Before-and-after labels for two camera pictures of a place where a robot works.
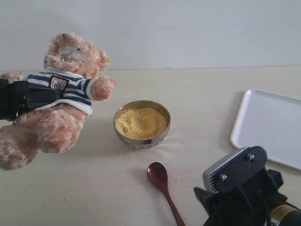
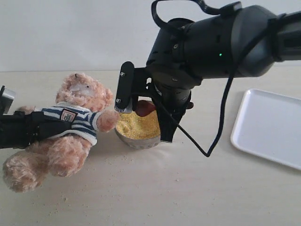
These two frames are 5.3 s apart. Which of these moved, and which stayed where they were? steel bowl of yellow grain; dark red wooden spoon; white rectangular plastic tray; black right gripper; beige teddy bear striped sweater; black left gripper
Moved: black left gripper; black right gripper; dark red wooden spoon; beige teddy bear striped sweater
Stayed: steel bowl of yellow grain; white rectangular plastic tray
